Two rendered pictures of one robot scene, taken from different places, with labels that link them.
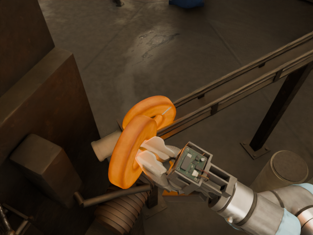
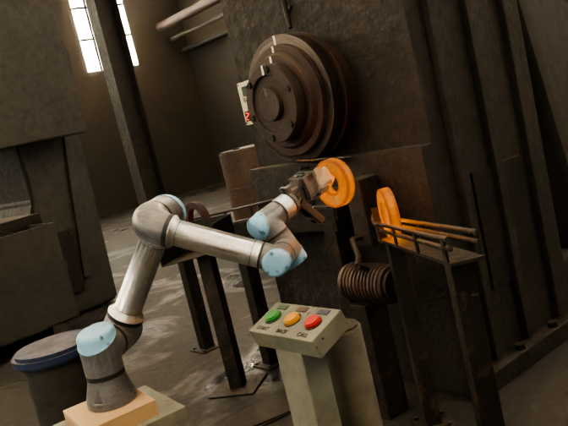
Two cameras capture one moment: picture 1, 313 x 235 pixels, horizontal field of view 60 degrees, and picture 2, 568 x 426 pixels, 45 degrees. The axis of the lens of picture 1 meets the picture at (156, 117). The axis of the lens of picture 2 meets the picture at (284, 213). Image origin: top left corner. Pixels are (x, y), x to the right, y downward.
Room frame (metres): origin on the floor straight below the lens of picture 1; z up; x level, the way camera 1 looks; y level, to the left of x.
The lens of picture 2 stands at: (1.07, -1.99, 1.07)
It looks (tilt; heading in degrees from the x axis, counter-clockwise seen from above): 8 degrees down; 116
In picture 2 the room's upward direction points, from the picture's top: 13 degrees counter-clockwise
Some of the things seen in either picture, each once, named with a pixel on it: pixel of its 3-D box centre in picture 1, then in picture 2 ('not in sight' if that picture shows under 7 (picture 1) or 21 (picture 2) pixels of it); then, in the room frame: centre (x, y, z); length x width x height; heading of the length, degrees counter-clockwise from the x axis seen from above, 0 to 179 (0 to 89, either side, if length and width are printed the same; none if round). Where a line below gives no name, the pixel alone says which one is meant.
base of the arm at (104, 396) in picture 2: not in sight; (108, 385); (-0.38, -0.46, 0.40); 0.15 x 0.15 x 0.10
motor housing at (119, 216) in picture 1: (131, 213); (384, 340); (0.31, 0.10, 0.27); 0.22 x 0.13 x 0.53; 153
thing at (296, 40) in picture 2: not in sight; (294, 99); (0.07, 0.36, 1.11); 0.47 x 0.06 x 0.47; 153
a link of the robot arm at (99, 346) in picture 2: not in sight; (100, 348); (-0.38, -0.46, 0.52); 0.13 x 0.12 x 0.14; 103
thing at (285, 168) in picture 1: (264, 193); (358, 420); (0.39, -0.44, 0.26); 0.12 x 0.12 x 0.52
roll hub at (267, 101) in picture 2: not in sight; (274, 103); (0.03, 0.28, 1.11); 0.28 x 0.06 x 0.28; 153
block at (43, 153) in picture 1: (51, 173); (368, 210); (0.29, 0.27, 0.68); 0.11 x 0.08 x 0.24; 63
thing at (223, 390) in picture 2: not in sight; (213, 307); (-0.50, 0.37, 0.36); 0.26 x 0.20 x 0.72; 8
